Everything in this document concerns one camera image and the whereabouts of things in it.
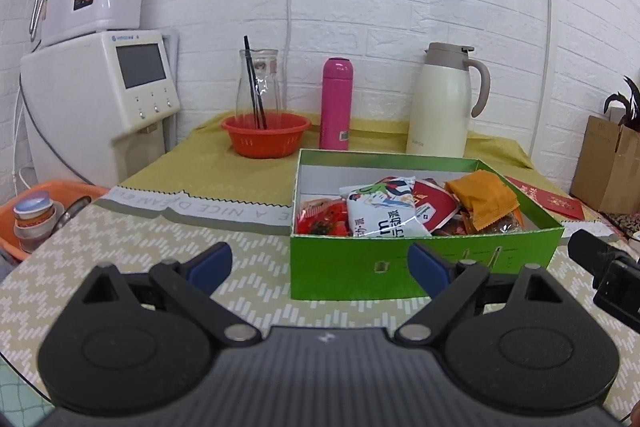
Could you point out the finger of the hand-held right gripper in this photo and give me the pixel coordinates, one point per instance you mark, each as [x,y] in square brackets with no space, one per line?
[590,252]
[622,292]

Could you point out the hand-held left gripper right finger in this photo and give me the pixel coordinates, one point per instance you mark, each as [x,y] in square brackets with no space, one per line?
[427,267]

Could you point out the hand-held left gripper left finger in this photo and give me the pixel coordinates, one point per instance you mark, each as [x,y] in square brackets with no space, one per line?
[210,264]

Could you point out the large red snack packet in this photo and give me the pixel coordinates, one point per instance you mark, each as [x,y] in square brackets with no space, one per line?
[435,204]

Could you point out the white blue-print snack packet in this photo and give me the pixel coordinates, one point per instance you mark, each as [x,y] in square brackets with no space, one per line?
[380,212]

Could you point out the green cardboard box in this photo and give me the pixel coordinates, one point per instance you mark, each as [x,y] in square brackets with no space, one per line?
[350,267]

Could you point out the orange-edged brown cake packet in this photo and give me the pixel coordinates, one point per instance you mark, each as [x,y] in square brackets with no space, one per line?
[500,224]

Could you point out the orange snack packet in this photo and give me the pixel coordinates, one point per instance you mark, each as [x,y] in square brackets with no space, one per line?
[482,197]

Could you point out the red dark-print snack packet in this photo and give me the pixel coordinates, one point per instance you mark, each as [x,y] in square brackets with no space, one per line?
[320,219]

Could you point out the red envelope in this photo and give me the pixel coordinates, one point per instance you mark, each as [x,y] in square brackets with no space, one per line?
[550,202]

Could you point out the herringbone table mat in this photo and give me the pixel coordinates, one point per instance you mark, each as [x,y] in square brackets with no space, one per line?
[150,237]

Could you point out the large cardboard box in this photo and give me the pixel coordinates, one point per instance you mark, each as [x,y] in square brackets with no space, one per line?
[605,167]

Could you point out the olive tablecloth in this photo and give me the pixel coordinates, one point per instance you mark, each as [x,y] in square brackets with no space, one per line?
[200,167]

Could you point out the red plastic basket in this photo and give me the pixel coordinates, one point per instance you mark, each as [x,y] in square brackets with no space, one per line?
[265,142]

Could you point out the dark red plant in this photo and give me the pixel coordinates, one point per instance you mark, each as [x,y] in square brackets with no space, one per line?
[627,107]

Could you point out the white thermos jug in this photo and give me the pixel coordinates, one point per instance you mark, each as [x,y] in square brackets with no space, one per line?
[437,107]

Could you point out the round lidded tub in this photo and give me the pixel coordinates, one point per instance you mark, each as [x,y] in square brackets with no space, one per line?
[35,217]

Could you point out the pink bottle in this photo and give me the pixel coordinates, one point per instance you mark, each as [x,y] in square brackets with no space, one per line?
[336,107]

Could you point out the black chopsticks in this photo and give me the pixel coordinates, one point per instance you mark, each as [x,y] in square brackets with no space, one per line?
[254,82]

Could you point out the orange basin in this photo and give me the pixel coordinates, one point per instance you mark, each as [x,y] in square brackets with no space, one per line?
[20,252]

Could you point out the glass carafe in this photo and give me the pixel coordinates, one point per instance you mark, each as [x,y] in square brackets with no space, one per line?
[270,82]

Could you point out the white water dispenser with screen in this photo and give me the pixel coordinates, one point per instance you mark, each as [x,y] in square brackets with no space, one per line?
[75,107]

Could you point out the white wall pipe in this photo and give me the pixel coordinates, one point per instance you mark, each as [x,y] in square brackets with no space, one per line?
[547,32]

